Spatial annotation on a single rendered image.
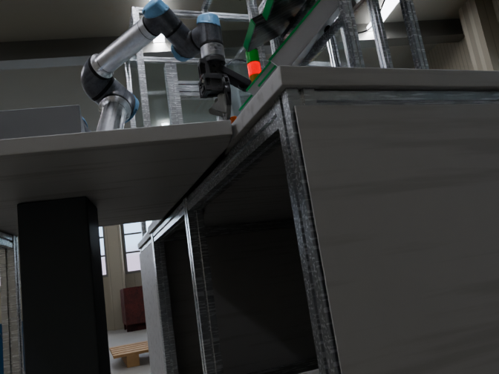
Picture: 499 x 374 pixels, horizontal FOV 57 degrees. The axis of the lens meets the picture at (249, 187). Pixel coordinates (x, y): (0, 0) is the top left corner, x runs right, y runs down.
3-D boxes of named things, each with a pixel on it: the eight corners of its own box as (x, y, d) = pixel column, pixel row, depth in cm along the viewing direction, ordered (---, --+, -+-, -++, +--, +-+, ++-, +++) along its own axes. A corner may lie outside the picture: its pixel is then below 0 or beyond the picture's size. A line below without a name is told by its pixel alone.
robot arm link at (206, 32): (206, 27, 156) (224, 15, 150) (210, 57, 154) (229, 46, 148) (188, 19, 150) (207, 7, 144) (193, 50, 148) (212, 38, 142)
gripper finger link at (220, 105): (212, 123, 142) (208, 96, 143) (230, 123, 144) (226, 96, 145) (214, 119, 139) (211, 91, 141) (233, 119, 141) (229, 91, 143)
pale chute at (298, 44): (285, 72, 97) (268, 58, 97) (272, 97, 110) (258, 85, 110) (356, -14, 105) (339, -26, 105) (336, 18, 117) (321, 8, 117)
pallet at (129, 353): (232, 336, 505) (230, 325, 508) (255, 343, 423) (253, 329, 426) (110, 358, 466) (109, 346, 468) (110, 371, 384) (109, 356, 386)
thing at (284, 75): (282, 84, 64) (278, 64, 65) (148, 234, 202) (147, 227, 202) (803, 89, 113) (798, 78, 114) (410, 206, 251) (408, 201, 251)
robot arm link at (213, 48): (220, 54, 153) (226, 41, 145) (221, 67, 152) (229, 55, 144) (197, 53, 150) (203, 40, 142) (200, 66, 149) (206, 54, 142)
